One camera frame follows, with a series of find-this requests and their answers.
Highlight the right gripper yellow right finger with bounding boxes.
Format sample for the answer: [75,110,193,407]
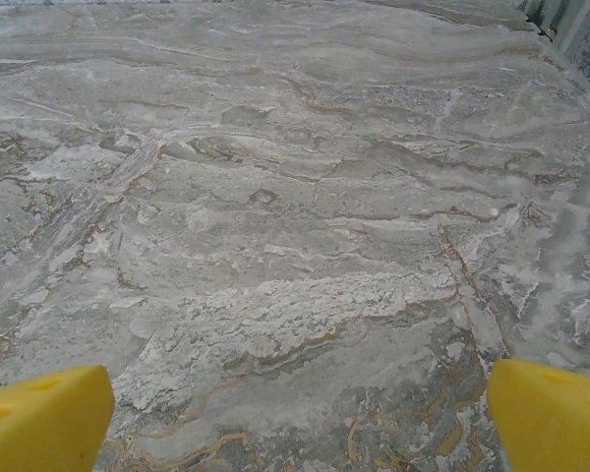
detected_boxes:
[486,358,590,472]

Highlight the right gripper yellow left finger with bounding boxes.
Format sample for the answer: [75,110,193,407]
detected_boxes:
[0,364,115,472]

